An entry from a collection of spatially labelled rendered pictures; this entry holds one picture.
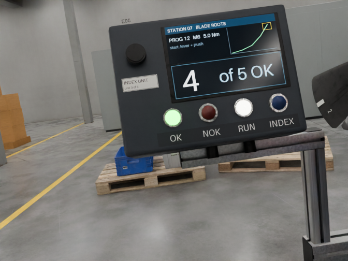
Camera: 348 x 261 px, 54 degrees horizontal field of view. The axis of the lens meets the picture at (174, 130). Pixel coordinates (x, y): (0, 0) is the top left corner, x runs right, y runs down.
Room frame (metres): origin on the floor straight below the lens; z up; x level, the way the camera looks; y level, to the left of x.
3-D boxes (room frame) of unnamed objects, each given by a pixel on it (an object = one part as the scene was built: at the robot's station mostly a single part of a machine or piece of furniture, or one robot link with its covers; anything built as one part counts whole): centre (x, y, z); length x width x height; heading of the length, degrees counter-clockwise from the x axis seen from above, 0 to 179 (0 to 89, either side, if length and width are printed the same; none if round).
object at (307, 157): (0.55, -0.22, 0.96); 0.03 x 0.03 x 0.20; 3
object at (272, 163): (3.99, -1.18, 0.07); 1.20 x 1.00 x 0.15; 68
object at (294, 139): (0.55, -0.12, 1.04); 0.24 x 0.03 x 0.03; 93
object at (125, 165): (3.95, 0.50, 0.25); 0.60 x 0.41 x 0.22; 1
